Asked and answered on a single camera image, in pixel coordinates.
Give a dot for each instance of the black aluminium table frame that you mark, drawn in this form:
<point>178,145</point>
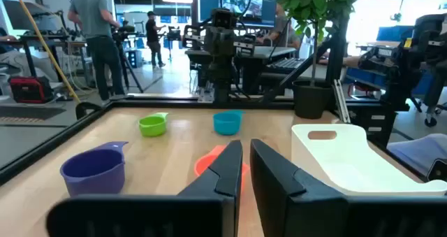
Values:
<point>52,142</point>

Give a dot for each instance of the black arched frame bracket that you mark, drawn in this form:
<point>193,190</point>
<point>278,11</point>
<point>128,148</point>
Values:
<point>84,106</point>

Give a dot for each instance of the red black equipment case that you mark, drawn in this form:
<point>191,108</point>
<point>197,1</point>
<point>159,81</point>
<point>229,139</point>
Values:
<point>29,90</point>

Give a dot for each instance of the orange measuring cup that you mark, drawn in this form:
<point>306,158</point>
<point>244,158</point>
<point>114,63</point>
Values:
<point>204,163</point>

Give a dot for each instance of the black camera tripod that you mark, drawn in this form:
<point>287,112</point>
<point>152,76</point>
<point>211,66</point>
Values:
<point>122,30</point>

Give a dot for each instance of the black robotic equipment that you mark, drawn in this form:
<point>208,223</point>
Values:
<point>401,65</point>

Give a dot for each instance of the black backlit keyboard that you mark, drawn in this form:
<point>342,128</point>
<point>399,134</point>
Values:
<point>286,65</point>

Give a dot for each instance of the green measuring cup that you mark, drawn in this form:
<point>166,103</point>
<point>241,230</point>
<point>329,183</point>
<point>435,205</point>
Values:
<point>152,127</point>

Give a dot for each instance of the black box white labels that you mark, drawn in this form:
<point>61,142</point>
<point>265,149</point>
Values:
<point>363,125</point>

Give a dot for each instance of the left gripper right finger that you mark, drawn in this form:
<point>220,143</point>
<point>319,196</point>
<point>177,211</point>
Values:
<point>286,202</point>

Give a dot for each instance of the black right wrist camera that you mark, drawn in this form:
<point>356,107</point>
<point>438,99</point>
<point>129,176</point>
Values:
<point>223,18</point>

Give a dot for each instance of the black plant pot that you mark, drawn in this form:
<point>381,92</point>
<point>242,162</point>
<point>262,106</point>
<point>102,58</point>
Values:
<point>311,100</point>

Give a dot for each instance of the person's forearm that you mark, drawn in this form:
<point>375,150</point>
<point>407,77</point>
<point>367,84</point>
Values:
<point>349,60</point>

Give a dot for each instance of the silver metal bars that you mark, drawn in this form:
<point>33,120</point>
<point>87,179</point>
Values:
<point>340,100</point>

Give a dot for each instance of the silver metal mounting plate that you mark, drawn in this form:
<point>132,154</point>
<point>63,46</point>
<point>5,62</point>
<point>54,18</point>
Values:
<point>206,95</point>

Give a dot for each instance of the person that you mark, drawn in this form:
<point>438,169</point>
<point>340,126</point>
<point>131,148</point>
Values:
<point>17,60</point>
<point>283,30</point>
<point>152,30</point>
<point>92,16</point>

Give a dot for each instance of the purple measuring cup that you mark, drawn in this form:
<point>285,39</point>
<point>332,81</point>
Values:
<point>94,181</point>

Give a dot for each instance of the black desk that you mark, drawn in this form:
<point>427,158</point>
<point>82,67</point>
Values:
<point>56,37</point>

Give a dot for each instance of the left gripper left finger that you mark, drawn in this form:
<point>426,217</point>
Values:
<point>195,216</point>

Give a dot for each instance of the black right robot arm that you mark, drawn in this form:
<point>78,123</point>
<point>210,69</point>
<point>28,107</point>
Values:
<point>220,76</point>

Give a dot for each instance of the green leafy plant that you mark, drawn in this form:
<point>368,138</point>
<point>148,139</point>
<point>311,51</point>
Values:
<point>314,3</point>

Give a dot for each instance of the black camera gantry post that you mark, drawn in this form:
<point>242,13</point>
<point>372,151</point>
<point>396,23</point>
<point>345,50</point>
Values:
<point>335,55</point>

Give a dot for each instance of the large wall monitor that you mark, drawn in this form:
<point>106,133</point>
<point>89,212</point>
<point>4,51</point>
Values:
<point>241,4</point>

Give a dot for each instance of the blue measuring cup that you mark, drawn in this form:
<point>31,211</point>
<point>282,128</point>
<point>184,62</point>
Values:
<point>227,125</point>

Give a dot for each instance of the white plastic basket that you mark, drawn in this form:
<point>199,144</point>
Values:
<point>349,167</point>

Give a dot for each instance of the grey desk top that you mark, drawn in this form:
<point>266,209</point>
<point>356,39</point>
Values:
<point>265,51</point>

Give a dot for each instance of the lavender cloth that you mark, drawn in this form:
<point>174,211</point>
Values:
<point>419,153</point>

